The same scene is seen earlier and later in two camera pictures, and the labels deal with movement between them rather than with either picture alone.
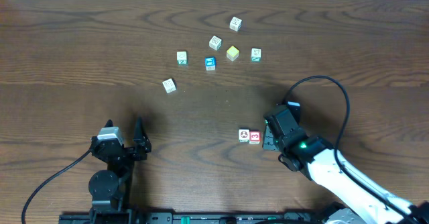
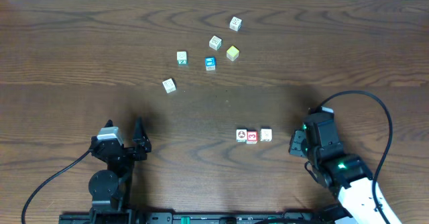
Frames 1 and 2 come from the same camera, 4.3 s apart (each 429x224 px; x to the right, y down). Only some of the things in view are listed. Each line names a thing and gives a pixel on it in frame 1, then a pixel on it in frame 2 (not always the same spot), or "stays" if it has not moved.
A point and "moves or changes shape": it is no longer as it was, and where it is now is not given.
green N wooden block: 256,55 moves or changes shape
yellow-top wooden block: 232,53 stays
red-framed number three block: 255,137 moves or changes shape
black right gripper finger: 269,142 to 295,143
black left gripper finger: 141,138 stays
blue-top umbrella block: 210,63 stays
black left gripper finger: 109,123 stays
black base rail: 123,216 stays
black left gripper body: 127,151 stays
